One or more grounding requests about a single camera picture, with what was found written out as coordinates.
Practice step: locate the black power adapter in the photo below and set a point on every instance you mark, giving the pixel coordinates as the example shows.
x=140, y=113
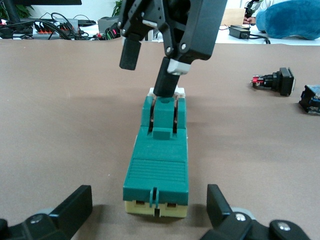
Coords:
x=238, y=31

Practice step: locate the green push button grey block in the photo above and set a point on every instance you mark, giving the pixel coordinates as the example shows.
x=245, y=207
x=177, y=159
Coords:
x=311, y=100

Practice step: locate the black computer monitor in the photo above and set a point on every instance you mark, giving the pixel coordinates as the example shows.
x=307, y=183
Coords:
x=47, y=2

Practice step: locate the blue plush cushion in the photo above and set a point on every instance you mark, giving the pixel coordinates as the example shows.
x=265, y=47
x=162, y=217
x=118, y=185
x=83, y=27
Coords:
x=287, y=20

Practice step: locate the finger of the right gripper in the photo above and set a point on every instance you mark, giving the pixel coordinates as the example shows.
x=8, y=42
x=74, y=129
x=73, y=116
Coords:
x=130, y=55
x=197, y=37

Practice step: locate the black square button red terminals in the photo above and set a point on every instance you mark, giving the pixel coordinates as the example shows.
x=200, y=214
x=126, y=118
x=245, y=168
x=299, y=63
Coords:
x=282, y=82

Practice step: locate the grey electronics box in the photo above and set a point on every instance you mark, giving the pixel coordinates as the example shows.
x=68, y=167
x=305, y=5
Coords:
x=106, y=27

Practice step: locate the green load switch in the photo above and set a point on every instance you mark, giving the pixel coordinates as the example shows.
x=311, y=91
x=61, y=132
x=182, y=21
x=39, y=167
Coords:
x=157, y=155

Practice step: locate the orange socket power strip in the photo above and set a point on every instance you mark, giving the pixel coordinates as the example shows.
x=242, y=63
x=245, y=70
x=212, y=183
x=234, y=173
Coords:
x=50, y=30

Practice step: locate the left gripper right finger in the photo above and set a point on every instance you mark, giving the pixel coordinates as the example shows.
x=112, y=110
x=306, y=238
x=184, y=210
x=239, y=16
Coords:
x=225, y=220

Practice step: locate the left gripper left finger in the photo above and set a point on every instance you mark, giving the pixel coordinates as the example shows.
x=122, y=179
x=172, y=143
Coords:
x=62, y=217

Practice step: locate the brown board panel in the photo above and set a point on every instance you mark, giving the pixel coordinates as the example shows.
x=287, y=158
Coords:
x=232, y=17

